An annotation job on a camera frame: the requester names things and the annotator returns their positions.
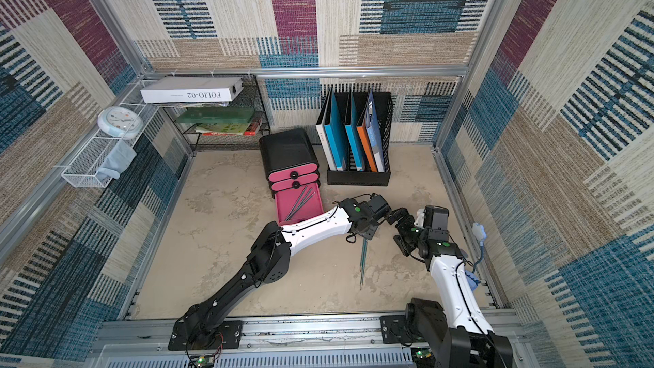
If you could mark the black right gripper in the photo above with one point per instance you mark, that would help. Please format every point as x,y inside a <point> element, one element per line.
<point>404,226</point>

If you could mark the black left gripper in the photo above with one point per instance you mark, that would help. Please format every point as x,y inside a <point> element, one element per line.
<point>371,235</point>

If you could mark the green pencil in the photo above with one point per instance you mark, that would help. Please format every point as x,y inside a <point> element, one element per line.
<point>363,264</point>
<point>309,191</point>
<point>298,200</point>
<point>301,205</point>

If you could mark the pink top drawer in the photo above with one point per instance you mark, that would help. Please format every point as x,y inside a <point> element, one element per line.
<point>292,173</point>

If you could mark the black drawer cabinet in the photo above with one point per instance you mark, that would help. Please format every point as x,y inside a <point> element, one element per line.
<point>285,150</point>

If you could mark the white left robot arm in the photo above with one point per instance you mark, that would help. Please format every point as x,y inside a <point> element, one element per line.
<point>269,261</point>

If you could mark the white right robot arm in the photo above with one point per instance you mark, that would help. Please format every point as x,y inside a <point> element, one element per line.
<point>455,329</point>

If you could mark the teal folder left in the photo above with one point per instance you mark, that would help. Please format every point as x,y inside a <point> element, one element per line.
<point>335,131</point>

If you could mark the teal folder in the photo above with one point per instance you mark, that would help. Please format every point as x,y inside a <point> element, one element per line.
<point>335,131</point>
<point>353,134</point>

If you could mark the orange folder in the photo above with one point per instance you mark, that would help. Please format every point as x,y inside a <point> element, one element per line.
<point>363,136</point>

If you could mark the teal folder right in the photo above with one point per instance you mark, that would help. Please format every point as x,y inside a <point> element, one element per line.
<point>353,134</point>

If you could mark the white binder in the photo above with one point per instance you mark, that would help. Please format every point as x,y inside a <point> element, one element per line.
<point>320,128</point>

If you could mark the black mesh file holder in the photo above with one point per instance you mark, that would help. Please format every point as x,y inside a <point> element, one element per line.
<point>384,110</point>

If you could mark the red book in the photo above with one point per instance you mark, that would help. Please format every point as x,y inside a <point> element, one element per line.
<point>245,129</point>

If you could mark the green book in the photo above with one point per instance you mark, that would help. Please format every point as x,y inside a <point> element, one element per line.
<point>216,115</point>

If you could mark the white folio box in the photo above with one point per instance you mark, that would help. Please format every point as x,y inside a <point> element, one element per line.
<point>192,89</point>

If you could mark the light blue cloth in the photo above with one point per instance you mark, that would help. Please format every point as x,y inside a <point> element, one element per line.
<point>117,161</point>

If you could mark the white round clock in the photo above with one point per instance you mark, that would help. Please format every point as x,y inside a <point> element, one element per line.
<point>120,122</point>

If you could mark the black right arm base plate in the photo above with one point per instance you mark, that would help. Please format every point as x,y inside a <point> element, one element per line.
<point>394,330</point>

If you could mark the black mesh wire shelf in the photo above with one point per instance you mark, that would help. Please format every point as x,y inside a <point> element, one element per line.
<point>251,96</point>

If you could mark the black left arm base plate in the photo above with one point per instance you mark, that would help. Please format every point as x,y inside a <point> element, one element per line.
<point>191,337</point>

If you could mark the white wire basket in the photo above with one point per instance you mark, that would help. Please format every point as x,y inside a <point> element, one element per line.
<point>82,168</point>

